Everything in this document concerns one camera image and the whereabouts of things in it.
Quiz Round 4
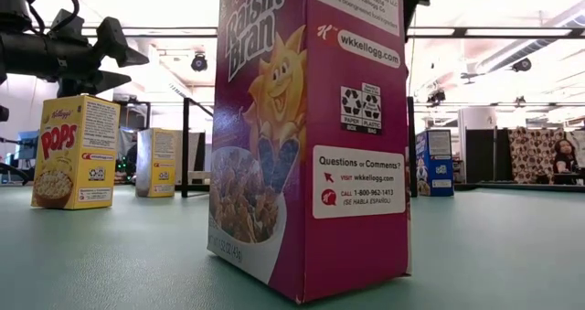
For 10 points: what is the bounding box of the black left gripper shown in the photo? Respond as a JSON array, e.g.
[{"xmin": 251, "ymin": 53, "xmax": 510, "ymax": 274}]
[{"xmin": 27, "ymin": 16, "xmax": 150, "ymax": 99}]

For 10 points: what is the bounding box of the yellow Corn Pops cereal box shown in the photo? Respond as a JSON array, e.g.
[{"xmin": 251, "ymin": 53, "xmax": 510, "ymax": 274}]
[
  {"xmin": 135, "ymin": 127, "xmax": 178, "ymax": 198},
  {"xmin": 30, "ymin": 93, "xmax": 122, "ymax": 210}
]

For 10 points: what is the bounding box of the purple Raisin Bran cereal box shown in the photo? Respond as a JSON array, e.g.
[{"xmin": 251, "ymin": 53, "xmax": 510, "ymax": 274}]
[{"xmin": 206, "ymin": 0, "xmax": 412, "ymax": 305}]

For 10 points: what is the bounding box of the blue Frosted Flakes cereal box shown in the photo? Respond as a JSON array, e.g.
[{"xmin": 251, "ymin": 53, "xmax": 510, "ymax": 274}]
[{"xmin": 414, "ymin": 129, "xmax": 455, "ymax": 198}]

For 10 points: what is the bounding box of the green table mat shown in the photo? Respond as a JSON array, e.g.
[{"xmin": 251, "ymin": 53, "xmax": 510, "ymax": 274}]
[{"xmin": 0, "ymin": 184, "xmax": 585, "ymax": 310}]

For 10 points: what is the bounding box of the white column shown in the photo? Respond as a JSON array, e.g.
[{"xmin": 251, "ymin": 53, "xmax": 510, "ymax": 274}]
[{"xmin": 458, "ymin": 107, "xmax": 498, "ymax": 183}]

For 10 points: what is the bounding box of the black partition panel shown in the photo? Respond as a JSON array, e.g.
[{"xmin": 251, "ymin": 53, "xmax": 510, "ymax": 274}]
[{"xmin": 464, "ymin": 128, "xmax": 509, "ymax": 183}]

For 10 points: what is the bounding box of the brown floral curtain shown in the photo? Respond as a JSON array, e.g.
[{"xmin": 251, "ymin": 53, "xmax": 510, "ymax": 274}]
[{"xmin": 507, "ymin": 126, "xmax": 568, "ymax": 185}]

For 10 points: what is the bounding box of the person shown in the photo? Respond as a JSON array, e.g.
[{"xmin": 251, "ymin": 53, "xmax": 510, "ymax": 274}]
[{"xmin": 551, "ymin": 138, "xmax": 580, "ymax": 186}]

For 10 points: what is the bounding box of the leaf pattern curtain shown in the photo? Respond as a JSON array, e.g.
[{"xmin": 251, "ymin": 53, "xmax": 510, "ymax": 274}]
[{"xmin": 565, "ymin": 129, "xmax": 585, "ymax": 174}]

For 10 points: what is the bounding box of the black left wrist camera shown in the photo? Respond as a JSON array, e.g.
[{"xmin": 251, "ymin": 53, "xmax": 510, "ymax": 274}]
[{"xmin": 48, "ymin": 8, "xmax": 89, "ymax": 35}]

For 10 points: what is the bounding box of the black background rig frame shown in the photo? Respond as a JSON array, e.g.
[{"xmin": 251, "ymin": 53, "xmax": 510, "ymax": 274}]
[{"xmin": 113, "ymin": 93, "xmax": 152, "ymax": 131}]

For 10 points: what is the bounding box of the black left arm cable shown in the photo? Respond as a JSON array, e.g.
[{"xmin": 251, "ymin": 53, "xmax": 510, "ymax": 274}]
[{"xmin": 27, "ymin": 0, "xmax": 81, "ymax": 33}]

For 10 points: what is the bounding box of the black table frame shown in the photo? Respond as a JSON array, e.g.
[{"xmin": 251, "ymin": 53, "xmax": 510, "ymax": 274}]
[{"xmin": 454, "ymin": 181, "xmax": 585, "ymax": 193}]

